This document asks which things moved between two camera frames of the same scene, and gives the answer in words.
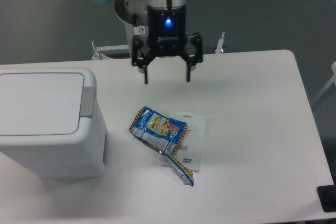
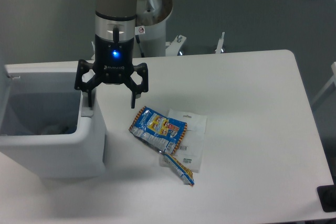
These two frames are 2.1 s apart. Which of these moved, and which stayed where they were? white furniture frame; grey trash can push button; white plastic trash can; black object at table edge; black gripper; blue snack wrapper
Moved: black gripper; white plastic trash can
Stayed: white furniture frame; black object at table edge; grey trash can push button; blue snack wrapper
